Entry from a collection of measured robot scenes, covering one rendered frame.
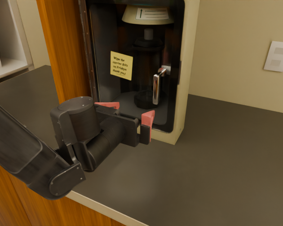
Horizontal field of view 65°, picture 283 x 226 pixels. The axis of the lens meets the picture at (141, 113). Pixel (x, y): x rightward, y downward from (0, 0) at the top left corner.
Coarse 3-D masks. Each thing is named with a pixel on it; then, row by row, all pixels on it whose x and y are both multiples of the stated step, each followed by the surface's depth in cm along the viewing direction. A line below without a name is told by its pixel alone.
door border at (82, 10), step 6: (84, 0) 62; (84, 6) 63; (84, 12) 64; (84, 18) 65; (84, 24) 66; (84, 30) 67; (84, 42) 69; (90, 42) 68; (84, 48) 70; (90, 48) 69; (90, 54) 71; (90, 60) 72; (90, 66) 73; (90, 72) 74; (90, 78) 76; (90, 90) 78; (96, 90) 77; (96, 96) 78
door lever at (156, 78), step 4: (160, 68) 62; (164, 68) 61; (160, 72) 60; (164, 72) 62; (156, 76) 58; (160, 76) 60; (156, 80) 59; (156, 84) 59; (156, 88) 60; (156, 92) 61; (156, 96) 61; (156, 100) 62
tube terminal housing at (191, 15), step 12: (192, 0) 54; (192, 12) 56; (192, 24) 59; (192, 36) 62; (192, 48) 66; (180, 60) 60; (180, 84) 63; (180, 96) 66; (180, 108) 70; (180, 120) 74; (156, 132) 76; (180, 132) 79
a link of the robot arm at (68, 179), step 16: (80, 96) 38; (64, 112) 33; (80, 112) 34; (96, 112) 37; (64, 128) 34; (80, 128) 35; (96, 128) 37; (64, 144) 35; (64, 176) 33; (80, 176) 35; (64, 192) 34
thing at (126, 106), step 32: (96, 0) 61; (128, 0) 57; (160, 0) 53; (96, 32) 66; (128, 32) 61; (160, 32) 57; (96, 64) 72; (160, 64) 61; (128, 96) 72; (160, 96) 67; (160, 128) 72
